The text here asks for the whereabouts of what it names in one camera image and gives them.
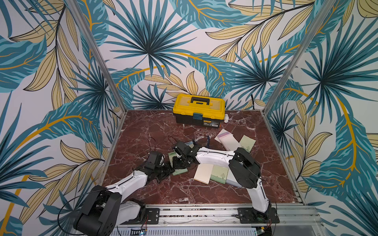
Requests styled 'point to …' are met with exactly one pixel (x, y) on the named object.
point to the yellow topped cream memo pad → (204, 173)
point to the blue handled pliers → (208, 141)
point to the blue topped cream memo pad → (190, 144)
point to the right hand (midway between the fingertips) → (172, 166)
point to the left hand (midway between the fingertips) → (175, 171)
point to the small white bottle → (226, 118)
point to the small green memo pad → (177, 171)
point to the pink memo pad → (229, 141)
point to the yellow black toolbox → (199, 111)
